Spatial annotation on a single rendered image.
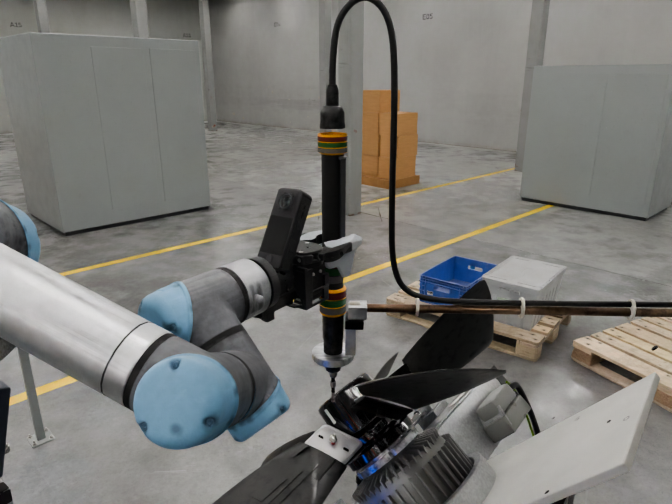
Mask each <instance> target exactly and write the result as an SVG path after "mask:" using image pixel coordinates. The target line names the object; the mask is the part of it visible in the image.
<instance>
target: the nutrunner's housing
mask: <svg viewBox="0 0 672 504"><path fill-rule="evenodd" d="M320 128H321V129H344V128H345V112H344V110H343V108H342V106H340V105H339V90H338V87H337V85H328V86H327V89H326V105H325V106H323V107H322V110H321V112H320ZM322 338H323V351H324V353H325V354H327V355H331V356H335V355H339V354H341V353H342V352H343V338H344V315H342V316H340V317H333V318H332V317H326V316H323V315H322ZM340 370H341V367H338V368H328V367H326V371H328V372H330V373H336V372H339V371H340Z"/></svg>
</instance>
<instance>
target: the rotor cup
mask: <svg viewBox="0 0 672 504"><path fill-rule="evenodd" d="M371 380H372V379H371V378H370V376H369V375H368V374H367V373H362V374H360V375H359V376H357V377H356V378H355V379H353V380H352V381H351V382H349V383H348V384H347V385H346V386H344V387H343V388H342V389H341V390H339V391H338V392H337V393H336V394H335V402H331V398H329V399H328V400H327V401H326V402H325V403H324V404H322V405H321V406H320V407H319V409H318V412H319V414H320V416H321V417H322V418H323V420H324V421H325V422H326V424H327V425H330V426H332V427H334V428H336V429H338V430H340V431H342V432H344V433H347V434H349V435H351V436H353V437H355V438H357V439H359V440H361V441H362V446H363V447H364V450H363V451H361V452H360V453H359V454H358V455H357V456H356V457H355V458H354V459H353V460H352V461H351V462H350V463H349V464H348V466H349V467H350V469H351V470H352V471H353V472H355V471H358V470H359V469H361V468H362V467H364V466H365V465H367V464H368V463H370V462H371V461H372V460H374V459H375V458H376V457H377V456H379V455H380V454H381V453H382V452H384V451H385V450H386V449H387V448H388V447H390V446H391V445H392V444H393V443H394V442H395V441H396V440H398V439H399V438H400V437H401V436H402V435H403V434H404V433H405V432H406V431H407V430H408V429H409V428H410V427H411V425H412V423H413V421H412V420H411V419H410V417H409V416H408V415H406V416H404V417H403V418H401V419H399V420H394V419H391V418H387V417H385V418H380V417H377V416H376V414H373V413H369V412H366V411H362V410H358V409H355V408H352V406H353V405H354V404H355V403H356V402H355V399H357V398H359V397H361V396H360V395H359V394H358V392H357V391H356V390H355V388H354V386H355V385H357V384H360V383H362V382H367V381H371ZM326 409H327V410H328V412H329V413H330V415H331V416H332V417H333V419H334V420H335V421H336V423H335V424H333V422H332V421H331V419H330V418H329V417H328V415H327V414H326V413H325V411H324V410H326Z"/></svg>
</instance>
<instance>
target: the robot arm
mask: <svg viewBox="0 0 672 504"><path fill-rule="evenodd" d="M311 202H312V197H311V196H310V195H309V194H307V193H306V192H304V191H302V190H301V189H293V188H280V189H279V190H278V193H277V196H276V199H275V202H274V205H273V209H272V212H271V215H270V218H269V221H268V224H267V228H266V231H265V234H264V237H263V240H262V243H261V247H260V250H259V253H258V256H253V257H250V258H247V259H239V260H237V261H234V262H231V263H229V264H226V265H223V266H220V267H218V268H216V269H213V270H210V271H208V272H205V273H202V274H199V275H197V276H194V277H191V278H188V279H186V280H183V281H176V282H173V283H171V284H170V285H168V286H166V287H163V288H161V289H159V290H156V292H153V293H151V294H149V295H147V296H146V297H145V298H143V299H142V301H141V303H140V305H139V308H138V315H137V314H135V313H133V312H131V311H129V310H127V309H125V308H124V307H122V306H120V305H118V304H116V303H114V302H112V301H110V300H108V299H106V298H104V297H103V296H101V295H99V294H97V293H95V292H93V291H91V290H89V289H87V288H85V287H84V286H82V285H80V284H78V283H76V282H74V281H72V280H70V279H68V278H66V277H65V276H63V275H61V274H59V273H57V272H55V271H53V270H51V269H49V268H47V267H46V266H44V265H42V264H40V263H38V261H39V257H40V238H39V237H38V233H37V229H36V227H35V225H34V223H33V222H32V220H31V219H30V218H29V217H28V216H27V215H26V214H25V213H24V212H23V211H21V210H20V209H18V208H16V207H14V206H12V205H9V204H8V203H6V202H5V201H3V200H1V199H0V337H1V338H2V339H4V340H6V341H8V342H10V343H11V344H13V345H15V346H17V347H18V348H20V349H22V350H24V351H26V352H27V353H29V354H31V355H33V356H35V357H36V358H38V359H40V360H42V361H43V362H45V363H47V364H49V365H51V366H52V367H54V368H56V369H58V370H60V371H61V372H63V373H65V374H67V375H68V376H70V377H72V378H74V379H76V380H77V381H79V382H81V383H83V384H85V385H86V386H88V387H90V388H92V389H93V390H95V391H97V392H99V393H101V394H102V395H104V396H106V397H108V398H110V399H111V400H113V401H115V402H117V403H119V404H120V405H122V406H124V407H126V408H128V409H130V410H131V411H133V412H134V416H135V419H136V422H137V423H138V424H139V426H140V428H141V430H142V432H143V433H144V435H145V436H146V437H147V438H148V439H149V440H150V441H152V442H153V443H154V444H156V445H158V446H160V447H163V448H167V449H173V450H180V449H187V448H191V447H194V446H198V445H202V444H205V443H208V442H210V441H212V440H214V439H215V438H217V437H219V436H220V435H221V434H222V433H224V432H225V431H226V430H228V431H229V433H230V434H231V436H232V437H233V438H234V440H236V441H238V442H243V441H245V440H247V439H248V438H250V437H251V436H253V435H254V434H256V433H257V432H258V431H260V430H261V429H263V428H264V427H266V426H267V425H268V424H270V423H271V422H273V421H274V420H275V419H277V418H278V417H279V416H281V415H282V414H284V413H285V412H286V411H287V410H288V409H289V406H290V400H289V398H288V396H287V394H286V393H285V391H284V389H283V387H282V386H281V382H280V379H279V378H278V376H276V375H275V374H274V373H273V371H272V370H271V368H270V367H269V365H268V364H267V362H266V360H265V359H264V357H263V356H262V354H261V353H260V351H259V350H258V348H257V347H256V345H255V344H254V342H253V340H252V339H251V337H250V336H249V334H248V333H247V331H246V330H245V328H244V327H243V325H242V324H241V323H243V322H244V321H246V320H248V319H250V318H252V317H254V318H260V319H261V320H262V321H264V322H267V323H268V322H270V321H272V320H274V319H275V318H274V312H275V311H277V310H279V309H281V308H283V307H285V306H289V307H292V308H300V309H303V310H308V309H310V308H312V307H314V306H316V305H317V304H319V303H321V302H323V301H325V300H327V299H329V273H328V272H325V267H326V268H328V269H332V268H335V267H337V268H338V270H339V272H340V274H341V276H342V277H348V276H349V275H350V273H351V271H352V266H353V260H354V255H355V250H356V249H357V248H358V247H359V246H360V245H361V243H362V237H360V236H358V235H356V234H351V235H349V236H346V237H342V238H340V239H338V240H332V241H327V242H324V247H322V230H319V231H313V232H309V233H302V231H303V228H304V224H305V221H306V218H307V215H308V211H309V208H310V205H311ZM321 296H323V298H322V299H320V300H318V301H316V302H314V303H312V301H313V300H315V299H317V298H319V297H321ZM293 300H294V303H296V304H294V303H293ZM297 304H299V305H297Z"/></svg>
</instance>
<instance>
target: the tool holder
mask: <svg viewBox="0 0 672 504"><path fill-rule="evenodd" d="M350 301H360V303H361V305H350V304H349V305H348V311H346V313H345V343H344V342H343V352H342V353H341V354H339V355H335V356H331V355H327V354H325V353H324V351H323V343H320V344H318V345H316V346H315V347H314V348H313V350H312V359H313V361H314V362H315V363H317V364H318V365H320V366H323V367H328V368H338V367H343V366H346V365H348V364H350V363H351V362H352V361H353V359H354V355H356V330H363V329H364V320H367V304H366V303H367V301H366V300H349V303H350Z"/></svg>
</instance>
